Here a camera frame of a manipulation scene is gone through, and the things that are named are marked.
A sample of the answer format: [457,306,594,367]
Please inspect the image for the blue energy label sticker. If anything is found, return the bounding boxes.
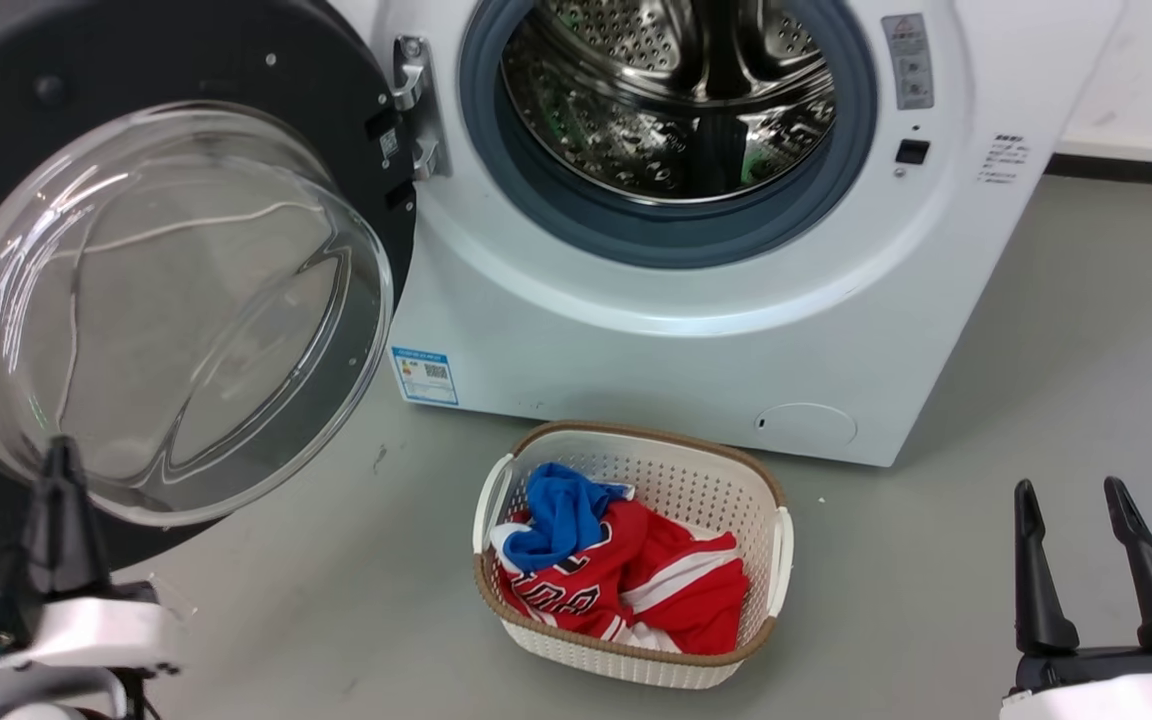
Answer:
[391,346,459,406]

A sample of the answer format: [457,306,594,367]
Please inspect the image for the white front-load washing machine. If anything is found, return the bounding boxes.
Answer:
[326,0,1127,468]

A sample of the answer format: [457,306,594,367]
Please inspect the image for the silver door hinge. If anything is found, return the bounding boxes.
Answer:
[391,35,449,181]

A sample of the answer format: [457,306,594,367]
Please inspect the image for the black round glass washer door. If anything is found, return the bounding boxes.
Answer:
[0,0,419,571]

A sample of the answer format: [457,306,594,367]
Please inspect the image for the white wall baseboard ledge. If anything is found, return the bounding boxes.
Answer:
[1054,135,1152,169]

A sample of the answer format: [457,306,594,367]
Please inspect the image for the blue cloth garment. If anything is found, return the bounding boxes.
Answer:
[504,462,635,573]

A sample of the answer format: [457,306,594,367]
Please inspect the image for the white woven-rim laundry basket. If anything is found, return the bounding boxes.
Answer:
[472,421,795,691]

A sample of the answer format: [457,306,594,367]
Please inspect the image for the grey warning label sticker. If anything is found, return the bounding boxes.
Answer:
[882,13,935,111]

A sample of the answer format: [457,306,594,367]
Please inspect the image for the round white filter cover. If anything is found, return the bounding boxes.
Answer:
[754,402,858,449]

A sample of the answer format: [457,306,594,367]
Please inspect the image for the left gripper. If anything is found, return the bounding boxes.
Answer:
[0,436,187,691]

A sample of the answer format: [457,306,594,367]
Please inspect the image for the red basketball jersey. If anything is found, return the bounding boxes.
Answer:
[491,498,749,656]

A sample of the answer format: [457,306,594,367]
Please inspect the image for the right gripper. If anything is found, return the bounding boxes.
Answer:
[998,476,1152,720]

